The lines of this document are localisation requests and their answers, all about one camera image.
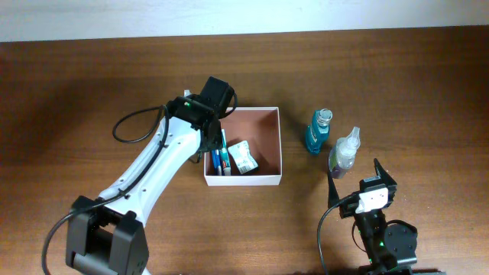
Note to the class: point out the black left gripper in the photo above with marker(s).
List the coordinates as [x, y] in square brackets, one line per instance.
[216, 141]

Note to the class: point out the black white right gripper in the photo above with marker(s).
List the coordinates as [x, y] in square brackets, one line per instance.
[348, 207]

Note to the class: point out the blue white toothbrush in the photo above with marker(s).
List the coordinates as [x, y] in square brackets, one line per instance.
[220, 167]

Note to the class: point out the green toothpaste tube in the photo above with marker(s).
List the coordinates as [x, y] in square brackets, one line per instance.
[226, 167]

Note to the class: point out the white green packet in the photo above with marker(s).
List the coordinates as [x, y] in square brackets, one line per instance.
[241, 154]

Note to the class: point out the blue disposable razor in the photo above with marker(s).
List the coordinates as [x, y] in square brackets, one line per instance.
[215, 162]

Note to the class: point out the clear purple spray bottle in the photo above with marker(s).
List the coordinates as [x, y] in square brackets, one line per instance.
[342, 155]

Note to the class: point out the pink open cardboard box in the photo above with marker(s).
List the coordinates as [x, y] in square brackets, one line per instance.
[252, 137]

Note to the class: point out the teal mouthwash bottle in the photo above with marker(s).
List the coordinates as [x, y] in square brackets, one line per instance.
[317, 132]

